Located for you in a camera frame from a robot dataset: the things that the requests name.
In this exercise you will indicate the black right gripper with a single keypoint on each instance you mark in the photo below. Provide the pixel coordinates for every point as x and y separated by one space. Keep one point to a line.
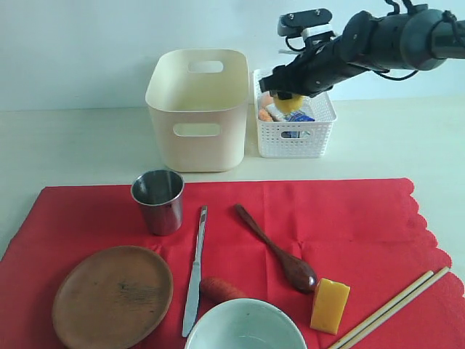
312 73

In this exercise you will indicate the brown egg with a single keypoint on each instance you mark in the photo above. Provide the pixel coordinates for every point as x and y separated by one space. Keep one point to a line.
266 100

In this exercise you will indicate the yellow lemon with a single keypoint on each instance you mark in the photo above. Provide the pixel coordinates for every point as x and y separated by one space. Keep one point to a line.
289 105

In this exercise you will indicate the orange fried chicken piece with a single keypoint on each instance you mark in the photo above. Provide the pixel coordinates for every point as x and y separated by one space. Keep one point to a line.
264 115

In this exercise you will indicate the small blue milk carton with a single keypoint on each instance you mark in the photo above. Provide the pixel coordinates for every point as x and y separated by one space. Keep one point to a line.
297 116

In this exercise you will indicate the yellow cheese wedge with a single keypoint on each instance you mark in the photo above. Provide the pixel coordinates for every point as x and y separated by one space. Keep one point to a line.
328 306

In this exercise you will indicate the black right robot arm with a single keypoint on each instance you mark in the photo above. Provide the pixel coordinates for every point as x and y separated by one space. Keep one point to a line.
420 39

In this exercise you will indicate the white perforated plastic basket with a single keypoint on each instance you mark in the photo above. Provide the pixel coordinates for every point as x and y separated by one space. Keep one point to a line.
288 139

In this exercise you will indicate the cream plastic bin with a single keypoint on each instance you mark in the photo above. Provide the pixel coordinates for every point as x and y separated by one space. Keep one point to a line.
198 103

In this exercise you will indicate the stainless steel cup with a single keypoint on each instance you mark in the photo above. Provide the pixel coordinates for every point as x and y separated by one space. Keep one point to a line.
158 194

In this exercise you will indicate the red paper table mat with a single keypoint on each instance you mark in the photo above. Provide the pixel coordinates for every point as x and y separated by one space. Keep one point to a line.
367 234

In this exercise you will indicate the dark wooden spoon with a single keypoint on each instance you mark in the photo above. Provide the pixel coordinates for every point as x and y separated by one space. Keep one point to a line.
298 273

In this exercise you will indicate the orange carrot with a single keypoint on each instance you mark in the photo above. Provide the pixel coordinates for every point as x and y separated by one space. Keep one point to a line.
218 290

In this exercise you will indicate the silver table knife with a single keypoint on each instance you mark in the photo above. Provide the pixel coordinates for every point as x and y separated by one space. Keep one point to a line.
193 292

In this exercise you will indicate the white ceramic bowl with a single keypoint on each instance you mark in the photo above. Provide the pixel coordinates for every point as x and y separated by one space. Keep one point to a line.
245 323

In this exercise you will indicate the upper wooden chopstick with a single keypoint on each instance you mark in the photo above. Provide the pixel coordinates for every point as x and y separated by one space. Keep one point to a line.
383 309

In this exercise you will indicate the wooden chopstick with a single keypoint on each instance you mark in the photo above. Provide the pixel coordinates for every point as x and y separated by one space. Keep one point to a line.
400 305
383 309

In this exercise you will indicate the lower wooden chopstick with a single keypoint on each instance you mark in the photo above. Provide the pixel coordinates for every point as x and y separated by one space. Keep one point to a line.
400 305

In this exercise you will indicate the brown wooden plate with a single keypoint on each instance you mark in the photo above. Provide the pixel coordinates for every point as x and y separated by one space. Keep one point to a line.
114 298

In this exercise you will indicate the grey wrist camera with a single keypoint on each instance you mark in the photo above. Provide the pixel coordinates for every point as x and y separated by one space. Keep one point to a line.
292 24

